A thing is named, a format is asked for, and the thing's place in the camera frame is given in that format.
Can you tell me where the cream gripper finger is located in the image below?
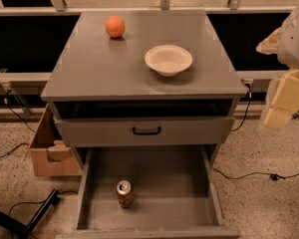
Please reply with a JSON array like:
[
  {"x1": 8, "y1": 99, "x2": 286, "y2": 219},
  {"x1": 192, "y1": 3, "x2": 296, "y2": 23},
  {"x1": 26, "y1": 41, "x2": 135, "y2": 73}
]
[
  {"x1": 263, "y1": 69, "x2": 299, "y2": 129},
  {"x1": 256, "y1": 28, "x2": 280, "y2": 55}
]

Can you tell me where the orange soda can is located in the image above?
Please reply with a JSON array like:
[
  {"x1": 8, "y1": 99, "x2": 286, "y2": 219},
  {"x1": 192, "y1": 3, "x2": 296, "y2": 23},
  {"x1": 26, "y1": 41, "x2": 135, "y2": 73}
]
[{"x1": 116, "y1": 180, "x2": 134, "y2": 208}]

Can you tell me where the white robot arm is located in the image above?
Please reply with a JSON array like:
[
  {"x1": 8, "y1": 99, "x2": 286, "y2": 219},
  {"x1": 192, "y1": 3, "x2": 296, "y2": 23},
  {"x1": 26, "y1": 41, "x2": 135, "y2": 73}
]
[{"x1": 256, "y1": 4, "x2": 299, "y2": 130}]

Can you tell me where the grey top drawer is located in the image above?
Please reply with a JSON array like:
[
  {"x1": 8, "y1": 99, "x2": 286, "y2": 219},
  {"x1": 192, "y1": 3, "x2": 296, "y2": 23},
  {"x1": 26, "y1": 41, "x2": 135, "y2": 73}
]
[{"x1": 56, "y1": 117, "x2": 234, "y2": 147}]

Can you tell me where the grey drawer cabinet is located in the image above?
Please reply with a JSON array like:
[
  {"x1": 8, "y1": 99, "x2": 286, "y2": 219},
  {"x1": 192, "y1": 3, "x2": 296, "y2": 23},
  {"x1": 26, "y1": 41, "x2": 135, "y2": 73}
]
[{"x1": 42, "y1": 10, "x2": 246, "y2": 163}]

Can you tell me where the white paper bowl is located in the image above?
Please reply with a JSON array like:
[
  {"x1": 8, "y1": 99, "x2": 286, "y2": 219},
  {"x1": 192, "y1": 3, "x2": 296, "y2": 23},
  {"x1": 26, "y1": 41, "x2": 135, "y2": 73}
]
[{"x1": 145, "y1": 45, "x2": 193, "y2": 77}]

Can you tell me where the orange fruit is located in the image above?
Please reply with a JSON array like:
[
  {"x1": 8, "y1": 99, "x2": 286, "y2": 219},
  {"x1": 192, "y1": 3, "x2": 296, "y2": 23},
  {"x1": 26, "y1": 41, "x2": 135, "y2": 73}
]
[{"x1": 105, "y1": 16, "x2": 126, "y2": 38}]

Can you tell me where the cardboard box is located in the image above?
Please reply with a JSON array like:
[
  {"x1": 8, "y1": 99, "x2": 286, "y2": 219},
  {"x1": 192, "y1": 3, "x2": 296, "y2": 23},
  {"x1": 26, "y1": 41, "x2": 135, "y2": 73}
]
[{"x1": 29, "y1": 106, "x2": 82, "y2": 177}]

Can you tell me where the black metal stand leg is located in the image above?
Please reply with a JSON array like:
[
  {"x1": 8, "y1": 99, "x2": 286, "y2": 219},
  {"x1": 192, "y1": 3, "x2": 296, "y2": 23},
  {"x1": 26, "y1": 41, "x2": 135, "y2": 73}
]
[{"x1": 0, "y1": 189, "x2": 60, "y2": 239}]

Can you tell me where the black cable at cabinet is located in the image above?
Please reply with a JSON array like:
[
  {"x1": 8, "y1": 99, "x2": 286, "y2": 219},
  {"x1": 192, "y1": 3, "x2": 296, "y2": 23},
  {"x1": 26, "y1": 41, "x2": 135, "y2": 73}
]
[{"x1": 230, "y1": 82, "x2": 253, "y2": 132}]

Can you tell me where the black floor cable right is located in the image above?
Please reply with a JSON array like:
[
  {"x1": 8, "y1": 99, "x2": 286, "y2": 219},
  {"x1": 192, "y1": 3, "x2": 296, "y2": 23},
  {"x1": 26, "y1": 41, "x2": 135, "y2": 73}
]
[{"x1": 212, "y1": 167, "x2": 299, "y2": 181}]

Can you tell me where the black floor cable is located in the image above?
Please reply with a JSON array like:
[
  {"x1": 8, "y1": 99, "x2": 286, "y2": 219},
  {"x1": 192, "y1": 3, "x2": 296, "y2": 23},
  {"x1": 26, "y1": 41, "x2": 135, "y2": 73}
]
[
  {"x1": 212, "y1": 167, "x2": 299, "y2": 181},
  {"x1": 0, "y1": 141, "x2": 30, "y2": 160}
]

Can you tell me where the black drawer handle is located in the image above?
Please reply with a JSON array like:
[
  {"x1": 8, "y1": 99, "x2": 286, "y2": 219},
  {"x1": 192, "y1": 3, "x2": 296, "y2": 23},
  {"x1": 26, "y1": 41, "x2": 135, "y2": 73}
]
[{"x1": 132, "y1": 126, "x2": 161, "y2": 136}]

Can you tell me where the metal rail frame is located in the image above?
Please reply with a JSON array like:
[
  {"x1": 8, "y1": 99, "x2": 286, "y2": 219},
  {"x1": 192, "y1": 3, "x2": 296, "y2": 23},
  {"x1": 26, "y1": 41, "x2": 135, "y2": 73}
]
[{"x1": 0, "y1": 0, "x2": 299, "y2": 118}]

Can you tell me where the black floor cable left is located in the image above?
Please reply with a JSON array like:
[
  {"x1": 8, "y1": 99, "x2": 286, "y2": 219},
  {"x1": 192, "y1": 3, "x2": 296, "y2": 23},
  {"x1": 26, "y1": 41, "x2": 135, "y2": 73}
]
[{"x1": 0, "y1": 141, "x2": 30, "y2": 160}]

